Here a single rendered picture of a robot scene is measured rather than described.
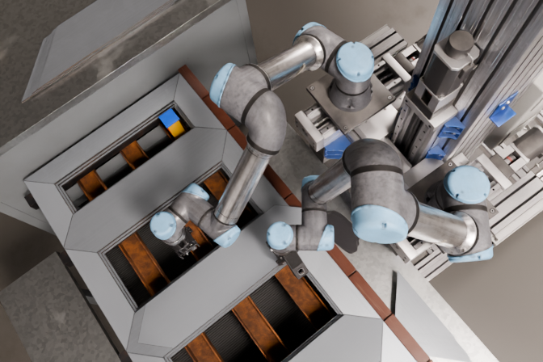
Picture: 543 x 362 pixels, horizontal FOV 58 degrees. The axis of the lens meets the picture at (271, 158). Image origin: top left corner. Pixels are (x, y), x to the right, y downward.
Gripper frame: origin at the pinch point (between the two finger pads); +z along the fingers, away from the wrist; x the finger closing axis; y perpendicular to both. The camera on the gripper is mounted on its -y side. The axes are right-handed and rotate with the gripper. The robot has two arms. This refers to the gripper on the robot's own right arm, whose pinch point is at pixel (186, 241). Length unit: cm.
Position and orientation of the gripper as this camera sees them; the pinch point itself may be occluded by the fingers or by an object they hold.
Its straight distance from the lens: 181.4
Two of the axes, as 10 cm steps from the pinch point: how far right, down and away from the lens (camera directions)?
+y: 6.1, 7.2, -3.2
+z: 0.8, 3.5, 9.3
